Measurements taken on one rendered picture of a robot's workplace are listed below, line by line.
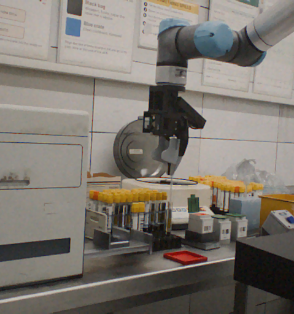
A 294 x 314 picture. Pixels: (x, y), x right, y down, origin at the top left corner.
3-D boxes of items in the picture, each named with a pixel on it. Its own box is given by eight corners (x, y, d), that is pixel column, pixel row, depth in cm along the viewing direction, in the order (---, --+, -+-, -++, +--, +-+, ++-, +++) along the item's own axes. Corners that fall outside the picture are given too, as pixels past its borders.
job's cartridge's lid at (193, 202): (188, 194, 116) (186, 194, 117) (189, 213, 116) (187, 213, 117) (199, 193, 119) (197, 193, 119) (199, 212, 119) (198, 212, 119)
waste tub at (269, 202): (291, 237, 133) (294, 201, 132) (255, 227, 144) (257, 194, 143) (320, 233, 141) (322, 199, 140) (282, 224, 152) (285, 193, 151)
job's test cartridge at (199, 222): (201, 242, 113) (202, 216, 113) (186, 238, 117) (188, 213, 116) (212, 240, 116) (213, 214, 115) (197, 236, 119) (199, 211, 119)
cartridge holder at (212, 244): (205, 250, 111) (206, 235, 111) (178, 242, 118) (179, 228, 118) (220, 248, 115) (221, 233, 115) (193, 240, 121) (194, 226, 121)
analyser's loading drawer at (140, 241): (63, 267, 84) (64, 238, 84) (46, 258, 89) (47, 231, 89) (151, 254, 97) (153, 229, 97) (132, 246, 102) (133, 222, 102)
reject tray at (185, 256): (185, 265, 98) (185, 261, 98) (162, 257, 103) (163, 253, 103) (207, 260, 102) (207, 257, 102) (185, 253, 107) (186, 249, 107)
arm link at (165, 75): (172, 71, 118) (196, 68, 111) (171, 89, 118) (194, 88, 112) (149, 67, 113) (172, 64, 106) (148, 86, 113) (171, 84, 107)
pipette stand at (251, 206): (243, 237, 128) (247, 201, 127) (223, 232, 133) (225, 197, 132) (263, 233, 135) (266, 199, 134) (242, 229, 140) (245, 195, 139)
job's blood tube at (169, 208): (167, 243, 115) (170, 202, 114) (164, 241, 116) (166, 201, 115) (171, 242, 116) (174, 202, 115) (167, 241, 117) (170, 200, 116)
